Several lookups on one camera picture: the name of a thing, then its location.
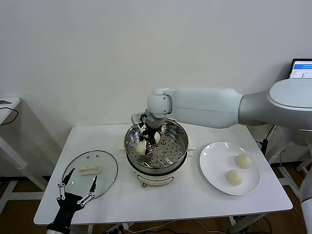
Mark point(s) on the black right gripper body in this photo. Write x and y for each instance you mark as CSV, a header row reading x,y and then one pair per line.
x,y
151,134

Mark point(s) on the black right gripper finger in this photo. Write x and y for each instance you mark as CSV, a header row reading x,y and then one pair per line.
x,y
144,136
150,150

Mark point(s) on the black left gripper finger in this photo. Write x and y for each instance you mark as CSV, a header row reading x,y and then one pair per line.
x,y
62,185
93,189

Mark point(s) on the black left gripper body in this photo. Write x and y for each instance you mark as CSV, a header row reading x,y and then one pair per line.
x,y
65,207

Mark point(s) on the round glass pot lid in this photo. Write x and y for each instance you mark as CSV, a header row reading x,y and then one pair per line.
x,y
104,168

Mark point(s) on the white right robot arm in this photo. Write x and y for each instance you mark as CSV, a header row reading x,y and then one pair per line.
x,y
207,107

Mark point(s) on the stainless steel steamer basket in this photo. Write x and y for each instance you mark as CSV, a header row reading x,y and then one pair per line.
x,y
170,151

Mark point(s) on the cream electric cooking pot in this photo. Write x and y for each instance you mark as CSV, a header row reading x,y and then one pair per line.
x,y
156,180

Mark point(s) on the white round plate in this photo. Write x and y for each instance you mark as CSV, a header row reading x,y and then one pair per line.
x,y
214,165

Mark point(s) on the white empty side table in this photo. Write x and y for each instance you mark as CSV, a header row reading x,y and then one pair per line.
x,y
9,109

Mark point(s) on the white laptop side table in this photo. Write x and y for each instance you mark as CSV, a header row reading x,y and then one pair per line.
x,y
304,165

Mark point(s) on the grey open laptop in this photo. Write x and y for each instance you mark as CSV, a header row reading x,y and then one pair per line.
x,y
302,68

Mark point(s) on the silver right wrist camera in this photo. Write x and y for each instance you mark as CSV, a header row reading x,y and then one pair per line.
x,y
136,119

